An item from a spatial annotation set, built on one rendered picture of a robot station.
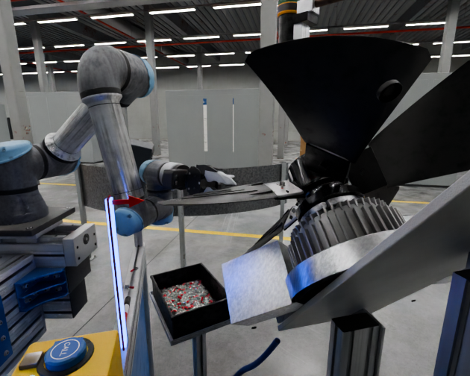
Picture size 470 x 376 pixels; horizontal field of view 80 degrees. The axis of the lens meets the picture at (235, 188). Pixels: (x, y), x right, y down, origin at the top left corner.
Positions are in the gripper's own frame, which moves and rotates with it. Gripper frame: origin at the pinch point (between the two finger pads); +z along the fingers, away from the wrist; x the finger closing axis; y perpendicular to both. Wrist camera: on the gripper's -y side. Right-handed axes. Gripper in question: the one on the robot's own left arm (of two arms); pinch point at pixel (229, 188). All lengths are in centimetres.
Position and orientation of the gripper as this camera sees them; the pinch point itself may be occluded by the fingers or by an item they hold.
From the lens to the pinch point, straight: 65.4
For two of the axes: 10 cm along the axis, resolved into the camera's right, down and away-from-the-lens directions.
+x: -0.7, 9.9, 1.5
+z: 7.8, 1.5, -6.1
